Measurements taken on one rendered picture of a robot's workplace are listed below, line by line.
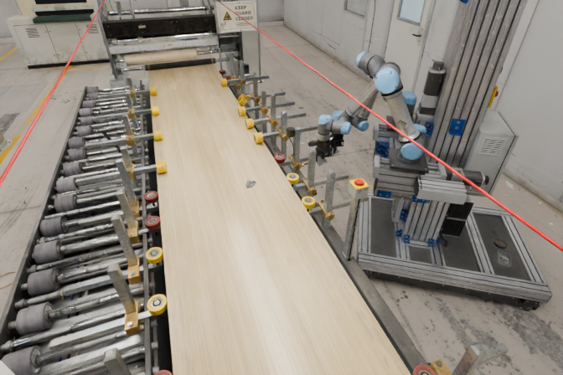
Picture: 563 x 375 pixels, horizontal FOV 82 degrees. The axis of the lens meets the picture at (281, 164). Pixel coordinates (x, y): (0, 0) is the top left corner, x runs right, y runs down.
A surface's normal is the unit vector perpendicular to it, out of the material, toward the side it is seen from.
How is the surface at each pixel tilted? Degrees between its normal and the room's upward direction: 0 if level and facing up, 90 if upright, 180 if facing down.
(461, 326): 0
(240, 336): 0
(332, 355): 0
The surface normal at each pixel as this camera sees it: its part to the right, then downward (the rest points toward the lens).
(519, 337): 0.00, -0.83
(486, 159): -0.22, 0.55
